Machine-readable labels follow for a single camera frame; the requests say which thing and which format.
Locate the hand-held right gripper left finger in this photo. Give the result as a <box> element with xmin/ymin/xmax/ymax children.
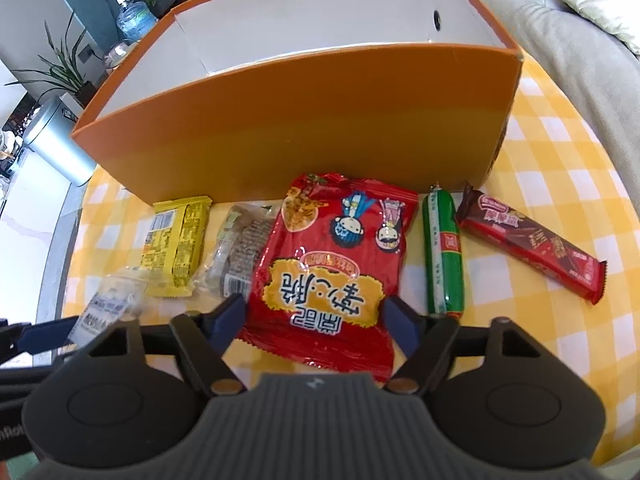
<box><xmin>90</xmin><ymin>294</ymin><xmax>247</xmax><ymax>396</ymax></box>

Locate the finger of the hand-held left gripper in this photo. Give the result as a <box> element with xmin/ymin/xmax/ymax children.
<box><xmin>0</xmin><ymin>317</ymin><xmax>76</xmax><ymax>361</ymax></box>

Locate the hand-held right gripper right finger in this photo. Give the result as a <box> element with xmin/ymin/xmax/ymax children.
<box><xmin>384</xmin><ymin>296</ymin><xmax>543</xmax><ymax>395</ymax></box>

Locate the clear packet of brown snacks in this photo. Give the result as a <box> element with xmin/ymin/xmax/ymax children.
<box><xmin>192</xmin><ymin>202</ymin><xmax>281</xmax><ymax>297</ymax></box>

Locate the clear tray of white balls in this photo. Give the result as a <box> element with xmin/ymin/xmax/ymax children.
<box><xmin>70</xmin><ymin>266</ymin><xmax>150</xmax><ymax>349</ymax></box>

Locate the green sausage stick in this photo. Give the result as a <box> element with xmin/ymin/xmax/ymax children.
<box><xmin>421</xmin><ymin>186</ymin><xmax>466</xmax><ymax>317</ymax></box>

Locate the yellow snack packet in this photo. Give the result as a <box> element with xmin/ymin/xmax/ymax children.
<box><xmin>139</xmin><ymin>196</ymin><xmax>212</xmax><ymax>299</ymax></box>

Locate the red cartoon snack bag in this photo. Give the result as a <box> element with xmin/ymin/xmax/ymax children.
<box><xmin>235</xmin><ymin>172</ymin><xmax>420</xmax><ymax>387</ymax></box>

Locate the red chocolate wafer bar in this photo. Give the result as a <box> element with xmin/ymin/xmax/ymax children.
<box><xmin>455</xmin><ymin>185</ymin><xmax>609</xmax><ymax>306</ymax></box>

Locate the orange cardboard box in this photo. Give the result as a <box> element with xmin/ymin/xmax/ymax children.
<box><xmin>70</xmin><ymin>0</ymin><xmax>526</xmax><ymax>206</ymax></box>

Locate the silver pedal trash can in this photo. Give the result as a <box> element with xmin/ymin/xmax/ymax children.
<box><xmin>22</xmin><ymin>96</ymin><xmax>99</xmax><ymax>187</ymax></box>

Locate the yellow checkered tablecloth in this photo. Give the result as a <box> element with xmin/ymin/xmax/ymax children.
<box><xmin>60</xmin><ymin>55</ymin><xmax>640</xmax><ymax>463</ymax></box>

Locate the long-leaf plant in black pot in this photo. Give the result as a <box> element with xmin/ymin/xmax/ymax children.
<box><xmin>5</xmin><ymin>10</ymin><xmax>99</xmax><ymax>112</ymax></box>

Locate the beige sofa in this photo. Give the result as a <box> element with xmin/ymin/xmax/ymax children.
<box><xmin>457</xmin><ymin>0</ymin><xmax>640</xmax><ymax>201</ymax></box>

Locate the blue water jug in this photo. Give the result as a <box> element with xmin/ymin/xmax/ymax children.
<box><xmin>112</xmin><ymin>0</ymin><xmax>160</xmax><ymax>44</ymax></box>

